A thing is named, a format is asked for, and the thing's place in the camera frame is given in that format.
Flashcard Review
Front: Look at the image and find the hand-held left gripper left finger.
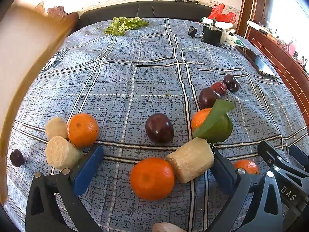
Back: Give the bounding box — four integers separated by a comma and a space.
25, 145, 104, 232

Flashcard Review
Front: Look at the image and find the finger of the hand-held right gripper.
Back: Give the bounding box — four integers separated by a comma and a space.
258, 140, 309, 220
288, 144, 309, 173

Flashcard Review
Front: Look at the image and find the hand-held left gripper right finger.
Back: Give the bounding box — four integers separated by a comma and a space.
203, 147, 283, 232

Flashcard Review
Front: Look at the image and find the peeled sugarcane piece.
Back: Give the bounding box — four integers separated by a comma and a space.
165, 137, 215, 183
45, 117, 68, 141
152, 222, 184, 232
45, 136, 84, 170

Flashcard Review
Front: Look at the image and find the green leaf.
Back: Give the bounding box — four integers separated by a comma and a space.
193, 99, 236, 138

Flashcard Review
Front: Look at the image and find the yellow-rimmed white box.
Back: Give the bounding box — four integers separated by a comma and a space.
0, 5, 78, 203

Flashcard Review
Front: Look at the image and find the small dark purple plum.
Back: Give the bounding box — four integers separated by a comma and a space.
10, 149, 25, 167

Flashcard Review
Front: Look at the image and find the red jujube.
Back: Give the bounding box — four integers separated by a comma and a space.
210, 82, 228, 95

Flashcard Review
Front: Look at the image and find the brown wooden cabinet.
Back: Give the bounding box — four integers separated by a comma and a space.
235, 0, 309, 116

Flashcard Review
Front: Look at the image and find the black smartphone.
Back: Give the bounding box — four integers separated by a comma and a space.
235, 45, 277, 79

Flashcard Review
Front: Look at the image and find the blue plaid blanket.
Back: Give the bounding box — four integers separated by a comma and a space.
6, 17, 309, 232

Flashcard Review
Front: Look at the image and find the black square container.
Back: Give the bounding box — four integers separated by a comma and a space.
201, 24, 222, 47

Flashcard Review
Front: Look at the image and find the green lettuce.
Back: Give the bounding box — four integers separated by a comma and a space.
104, 17, 149, 36

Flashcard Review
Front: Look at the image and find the red plastic bag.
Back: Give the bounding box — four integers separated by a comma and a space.
207, 3, 237, 25

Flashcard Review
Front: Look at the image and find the purple cloth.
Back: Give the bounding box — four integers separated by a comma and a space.
47, 5, 67, 17

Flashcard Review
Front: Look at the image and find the black sofa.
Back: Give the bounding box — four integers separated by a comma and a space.
78, 0, 214, 28

